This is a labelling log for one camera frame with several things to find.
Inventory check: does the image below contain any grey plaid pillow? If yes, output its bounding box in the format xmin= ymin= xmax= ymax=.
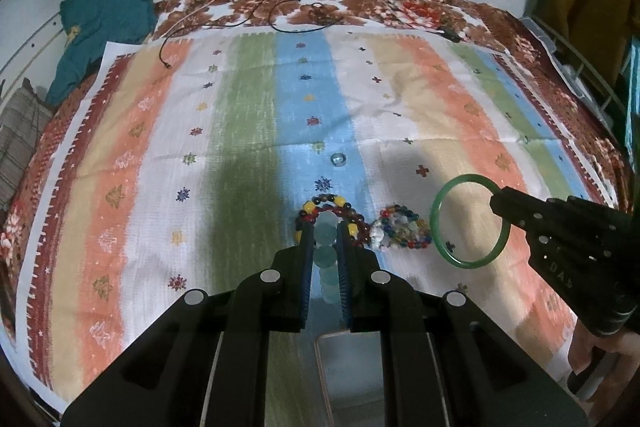
xmin=0 ymin=78 xmax=53 ymax=212

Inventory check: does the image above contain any teal glass bead bracelet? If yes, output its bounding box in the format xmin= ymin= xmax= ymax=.
xmin=311 ymin=210 xmax=343 ymax=306

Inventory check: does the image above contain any yellow and dark bead bracelet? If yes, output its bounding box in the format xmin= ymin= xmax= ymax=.
xmin=293 ymin=193 xmax=360 ymax=245

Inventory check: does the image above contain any multicolour stone bead bracelet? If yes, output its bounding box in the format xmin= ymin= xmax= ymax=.
xmin=369 ymin=204 xmax=433 ymax=252

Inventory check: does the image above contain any striped colourful woven cloth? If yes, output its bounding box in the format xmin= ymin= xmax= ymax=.
xmin=0 ymin=31 xmax=616 ymax=413

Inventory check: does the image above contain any teal blue garment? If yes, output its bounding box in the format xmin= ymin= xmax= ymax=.
xmin=44 ymin=0 xmax=157 ymax=106

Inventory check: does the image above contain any green jade bangle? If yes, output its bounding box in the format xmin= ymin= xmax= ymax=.
xmin=429 ymin=173 xmax=511 ymax=269

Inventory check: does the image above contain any white metal bed headboard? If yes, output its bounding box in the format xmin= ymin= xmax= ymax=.
xmin=1 ymin=13 xmax=67 ymax=104

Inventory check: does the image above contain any silver metal tin box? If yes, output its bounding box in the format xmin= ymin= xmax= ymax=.
xmin=314 ymin=331 xmax=385 ymax=426

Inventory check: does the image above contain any person's right hand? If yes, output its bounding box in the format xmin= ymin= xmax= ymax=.
xmin=568 ymin=321 xmax=639 ymax=397

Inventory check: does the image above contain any white metal bed rail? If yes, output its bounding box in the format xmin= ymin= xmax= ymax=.
xmin=520 ymin=16 xmax=625 ymax=133

